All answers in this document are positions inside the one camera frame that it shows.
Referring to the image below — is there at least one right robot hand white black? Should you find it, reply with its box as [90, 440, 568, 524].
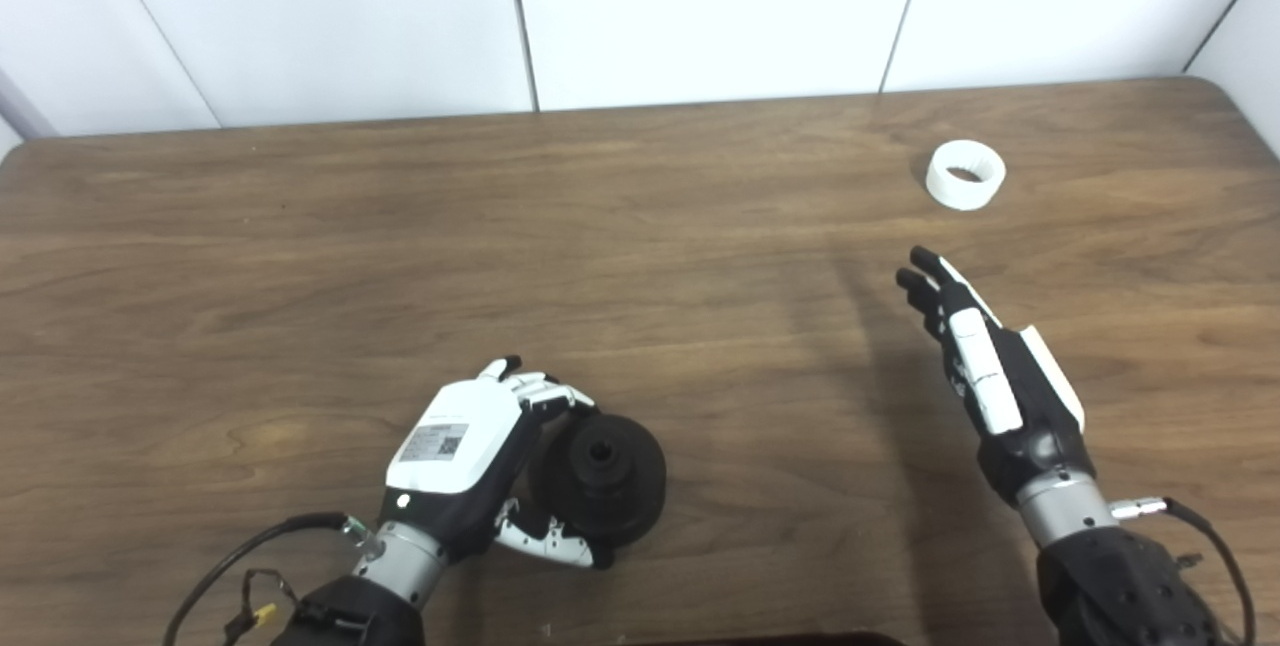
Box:
[895, 246, 1096, 507]

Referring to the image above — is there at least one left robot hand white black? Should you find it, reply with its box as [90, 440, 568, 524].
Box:
[383, 356, 616, 570]

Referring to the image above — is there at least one round black plastic part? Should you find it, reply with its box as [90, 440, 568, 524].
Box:
[528, 413, 668, 549]

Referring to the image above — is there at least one white toothed plastic ring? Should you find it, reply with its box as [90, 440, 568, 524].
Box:
[925, 140, 1007, 212]

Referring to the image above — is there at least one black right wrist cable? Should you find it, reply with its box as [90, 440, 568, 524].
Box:
[1110, 496, 1257, 646]

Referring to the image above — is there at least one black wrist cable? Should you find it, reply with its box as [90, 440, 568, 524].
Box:
[1110, 496, 1257, 646]
[163, 512, 377, 646]

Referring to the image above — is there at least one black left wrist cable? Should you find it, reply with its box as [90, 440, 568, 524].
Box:
[163, 512, 377, 646]

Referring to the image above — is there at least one gray corner post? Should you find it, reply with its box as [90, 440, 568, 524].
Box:
[0, 66, 56, 139]

